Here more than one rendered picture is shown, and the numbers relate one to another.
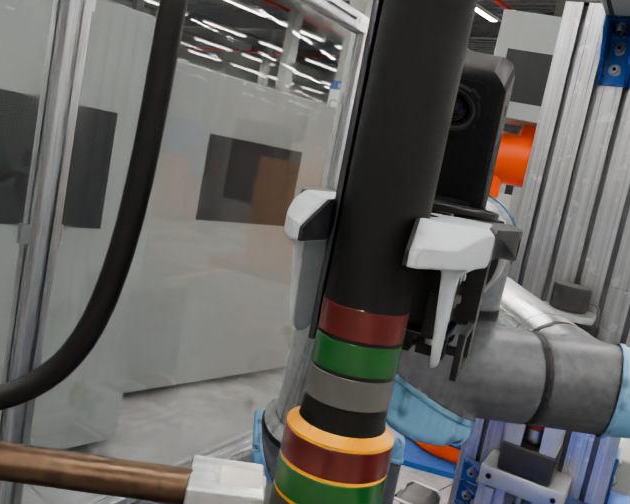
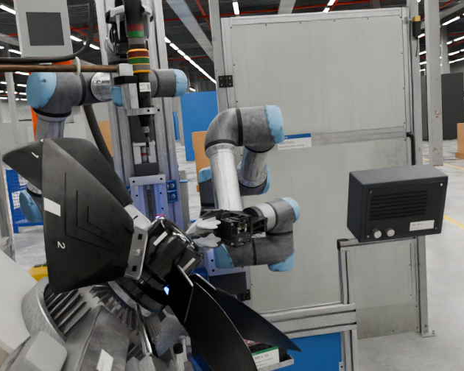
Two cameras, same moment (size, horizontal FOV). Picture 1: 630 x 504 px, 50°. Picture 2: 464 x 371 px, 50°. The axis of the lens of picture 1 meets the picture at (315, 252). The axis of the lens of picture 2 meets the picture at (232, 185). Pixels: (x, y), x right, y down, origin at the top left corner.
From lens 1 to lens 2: 0.84 m
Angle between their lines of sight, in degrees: 35
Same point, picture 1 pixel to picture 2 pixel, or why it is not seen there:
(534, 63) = (46, 19)
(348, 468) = (144, 53)
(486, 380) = not seen: hidden behind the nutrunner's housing
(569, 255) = not seen: hidden behind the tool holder
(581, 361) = (163, 72)
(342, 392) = (138, 40)
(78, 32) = not seen: outside the picture
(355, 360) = (139, 33)
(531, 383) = (153, 79)
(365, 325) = (138, 26)
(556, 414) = (162, 88)
